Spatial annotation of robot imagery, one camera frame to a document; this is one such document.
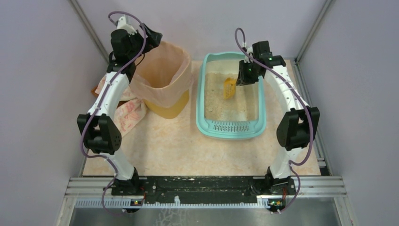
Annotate yellow litter scoop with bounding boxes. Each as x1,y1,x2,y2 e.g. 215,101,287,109
223,78,237,99

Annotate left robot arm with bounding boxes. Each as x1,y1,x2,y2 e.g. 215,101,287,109
77,24,163,195

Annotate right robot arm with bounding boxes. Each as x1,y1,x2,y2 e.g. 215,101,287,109
236,41,320,193

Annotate cat litter sand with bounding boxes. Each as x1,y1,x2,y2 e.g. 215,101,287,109
204,73,258,121

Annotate teal litter box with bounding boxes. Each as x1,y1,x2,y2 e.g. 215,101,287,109
196,52,267,140

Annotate orange plastic bin liner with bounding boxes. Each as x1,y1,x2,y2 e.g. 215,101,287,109
130,41,192,108

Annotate yellow trash bin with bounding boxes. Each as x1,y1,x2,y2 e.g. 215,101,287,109
144,90,190,119

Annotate pink patterned cloth bag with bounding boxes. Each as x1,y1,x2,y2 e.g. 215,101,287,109
113,84,147,137

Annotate brown wooden tray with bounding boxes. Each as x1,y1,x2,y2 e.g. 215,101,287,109
91,89,98,97

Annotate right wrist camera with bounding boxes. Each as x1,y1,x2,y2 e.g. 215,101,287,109
241,42,253,63

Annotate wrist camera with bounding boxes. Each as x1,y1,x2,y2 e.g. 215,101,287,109
116,16,137,35
241,42,253,63

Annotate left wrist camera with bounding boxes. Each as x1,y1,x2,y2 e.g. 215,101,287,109
116,16,137,35

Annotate aluminium frame rail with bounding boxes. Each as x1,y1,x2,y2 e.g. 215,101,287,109
65,176,346,209

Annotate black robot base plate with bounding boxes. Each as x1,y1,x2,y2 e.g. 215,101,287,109
111,175,295,207

